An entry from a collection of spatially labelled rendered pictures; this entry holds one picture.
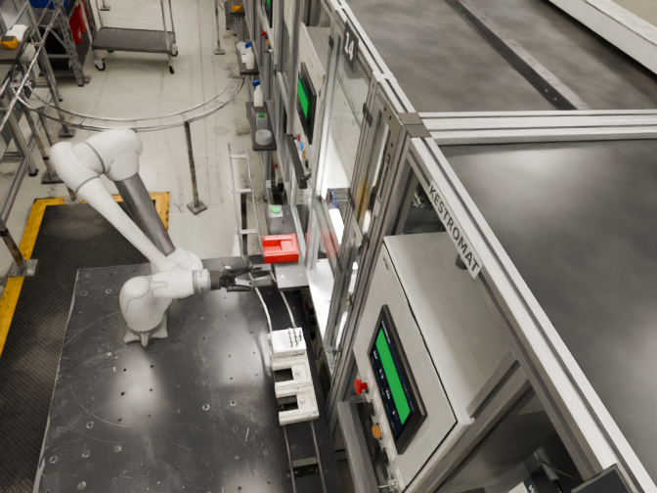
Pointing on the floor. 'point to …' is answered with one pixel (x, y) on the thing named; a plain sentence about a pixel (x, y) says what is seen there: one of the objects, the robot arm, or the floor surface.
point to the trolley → (133, 39)
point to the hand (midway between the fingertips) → (264, 275)
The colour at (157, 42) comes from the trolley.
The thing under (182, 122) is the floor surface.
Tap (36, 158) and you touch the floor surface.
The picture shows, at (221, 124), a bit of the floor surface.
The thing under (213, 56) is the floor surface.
